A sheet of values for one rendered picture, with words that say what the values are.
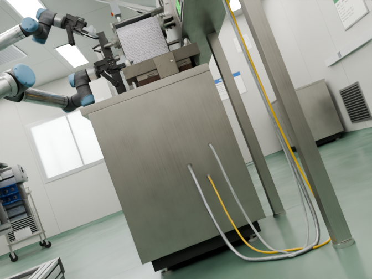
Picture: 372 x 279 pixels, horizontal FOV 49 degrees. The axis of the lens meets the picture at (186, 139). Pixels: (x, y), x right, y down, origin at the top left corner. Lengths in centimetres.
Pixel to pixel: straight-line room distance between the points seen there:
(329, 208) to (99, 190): 663
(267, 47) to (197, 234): 94
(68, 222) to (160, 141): 623
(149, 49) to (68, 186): 595
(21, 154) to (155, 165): 645
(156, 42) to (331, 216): 133
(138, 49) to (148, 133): 55
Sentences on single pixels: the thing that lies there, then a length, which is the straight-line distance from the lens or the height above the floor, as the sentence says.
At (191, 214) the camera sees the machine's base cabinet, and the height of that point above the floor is 24.
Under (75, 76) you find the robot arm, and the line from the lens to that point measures 231.
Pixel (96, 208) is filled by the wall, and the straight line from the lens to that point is 796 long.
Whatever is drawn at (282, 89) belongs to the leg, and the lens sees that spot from 154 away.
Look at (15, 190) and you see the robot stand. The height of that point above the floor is 65.
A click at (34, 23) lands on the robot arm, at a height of 142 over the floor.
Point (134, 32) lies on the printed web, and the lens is 236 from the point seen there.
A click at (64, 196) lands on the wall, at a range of 808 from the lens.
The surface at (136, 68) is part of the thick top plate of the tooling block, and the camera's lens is 210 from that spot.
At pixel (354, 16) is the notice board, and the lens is 544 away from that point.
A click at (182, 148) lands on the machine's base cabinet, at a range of 197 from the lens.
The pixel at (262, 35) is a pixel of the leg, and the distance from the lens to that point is 157.
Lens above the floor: 48
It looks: 3 degrees up
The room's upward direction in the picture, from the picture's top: 20 degrees counter-clockwise
